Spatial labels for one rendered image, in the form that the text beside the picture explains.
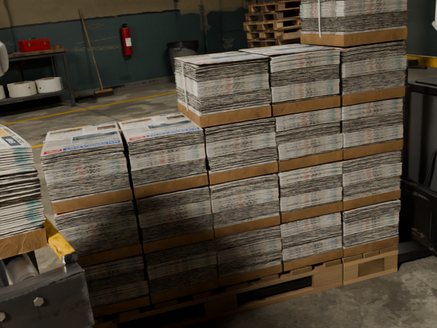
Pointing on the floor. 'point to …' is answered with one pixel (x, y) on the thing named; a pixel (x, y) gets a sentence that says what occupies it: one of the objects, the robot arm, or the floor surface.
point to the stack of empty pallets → (272, 22)
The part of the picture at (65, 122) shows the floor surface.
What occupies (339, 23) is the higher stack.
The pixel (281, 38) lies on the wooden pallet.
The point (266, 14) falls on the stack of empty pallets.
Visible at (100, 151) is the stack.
